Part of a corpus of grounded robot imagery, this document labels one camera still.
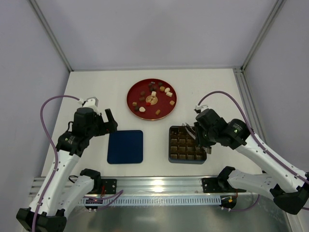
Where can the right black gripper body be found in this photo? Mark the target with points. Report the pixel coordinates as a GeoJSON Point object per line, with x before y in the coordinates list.
{"type": "Point", "coordinates": [200, 136]}

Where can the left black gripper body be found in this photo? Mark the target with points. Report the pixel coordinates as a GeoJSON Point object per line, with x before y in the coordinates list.
{"type": "Point", "coordinates": [106, 125]}

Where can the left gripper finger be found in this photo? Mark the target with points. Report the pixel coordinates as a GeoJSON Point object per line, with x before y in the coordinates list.
{"type": "Point", "coordinates": [109, 116]}
{"type": "Point", "coordinates": [112, 127]}

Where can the metal tweezers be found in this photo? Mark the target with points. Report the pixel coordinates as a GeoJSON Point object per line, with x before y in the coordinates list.
{"type": "Point", "coordinates": [191, 132]}

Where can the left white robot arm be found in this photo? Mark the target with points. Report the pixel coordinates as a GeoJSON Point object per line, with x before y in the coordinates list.
{"type": "Point", "coordinates": [50, 209]}

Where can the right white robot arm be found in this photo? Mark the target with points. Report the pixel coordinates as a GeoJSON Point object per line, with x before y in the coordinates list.
{"type": "Point", "coordinates": [283, 183]}

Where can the white heart chocolate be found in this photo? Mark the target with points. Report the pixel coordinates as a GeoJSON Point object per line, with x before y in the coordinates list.
{"type": "Point", "coordinates": [142, 109]}

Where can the blue tin chocolate box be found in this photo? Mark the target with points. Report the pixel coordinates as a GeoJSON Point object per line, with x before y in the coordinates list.
{"type": "Point", "coordinates": [183, 148]}

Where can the blue tin lid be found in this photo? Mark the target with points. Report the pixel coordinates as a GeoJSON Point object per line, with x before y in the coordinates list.
{"type": "Point", "coordinates": [125, 147]}

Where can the red round plate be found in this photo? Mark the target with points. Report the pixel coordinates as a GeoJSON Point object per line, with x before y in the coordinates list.
{"type": "Point", "coordinates": [159, 102]}

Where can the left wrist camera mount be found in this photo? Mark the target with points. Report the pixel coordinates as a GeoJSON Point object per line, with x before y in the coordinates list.
{"type": "Point", "coordinates": [90, 103]}

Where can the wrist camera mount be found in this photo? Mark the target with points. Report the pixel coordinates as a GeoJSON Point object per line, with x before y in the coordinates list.
{"type": "Point", "coordinates": [199, 108]}
{"type": "Point", "coordinates": [90, 103]}

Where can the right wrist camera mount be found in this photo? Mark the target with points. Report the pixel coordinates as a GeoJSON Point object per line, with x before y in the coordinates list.
{"type": "Point", "coordinates": [199, 108]}

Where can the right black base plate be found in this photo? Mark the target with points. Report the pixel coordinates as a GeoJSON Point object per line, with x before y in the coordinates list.
{"type": "Point", "coordinates": [210, 185]}

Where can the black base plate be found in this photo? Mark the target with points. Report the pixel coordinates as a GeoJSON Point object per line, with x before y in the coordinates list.
{"type": "Point", "coordinates": [210, 185]}
{"type": "Point", "coordinates": [108, 186]}

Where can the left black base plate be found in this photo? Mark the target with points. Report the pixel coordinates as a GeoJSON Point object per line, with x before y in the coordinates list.
{"type": "Point", "coordinates": [108, 186]}

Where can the right aluminium frame rail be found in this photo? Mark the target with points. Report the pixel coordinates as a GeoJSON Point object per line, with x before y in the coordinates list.
{"type": "Point", "coordinates": [248, 103]}

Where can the aluminium front rail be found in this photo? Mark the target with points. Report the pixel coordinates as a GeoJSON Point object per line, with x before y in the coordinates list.
{"type": "Point", "coordinates": [148, 185]}

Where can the slotted cable duct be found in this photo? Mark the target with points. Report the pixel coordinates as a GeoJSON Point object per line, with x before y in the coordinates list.
{"type": "Point", "coordinates": [155, 201]}

